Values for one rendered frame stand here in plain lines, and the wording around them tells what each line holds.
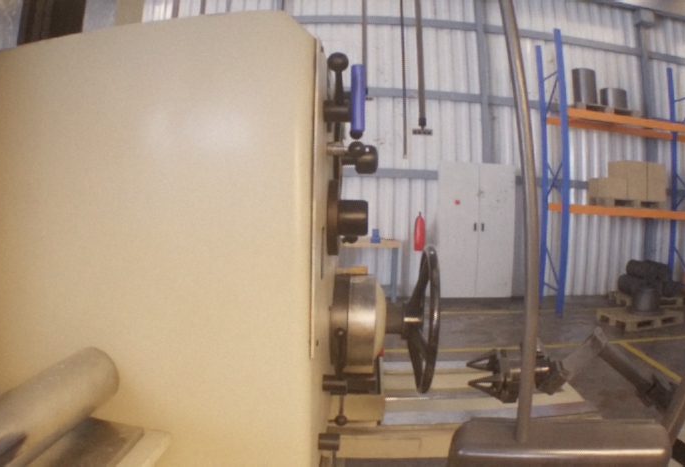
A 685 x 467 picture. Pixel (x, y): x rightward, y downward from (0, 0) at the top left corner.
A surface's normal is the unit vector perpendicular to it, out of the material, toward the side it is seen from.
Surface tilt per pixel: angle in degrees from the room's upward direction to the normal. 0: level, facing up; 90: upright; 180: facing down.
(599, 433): 20
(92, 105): 90
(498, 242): 90
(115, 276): 90
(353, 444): 90
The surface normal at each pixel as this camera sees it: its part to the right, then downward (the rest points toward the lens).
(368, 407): -0.07, 0.08
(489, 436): -0.10, -0.91
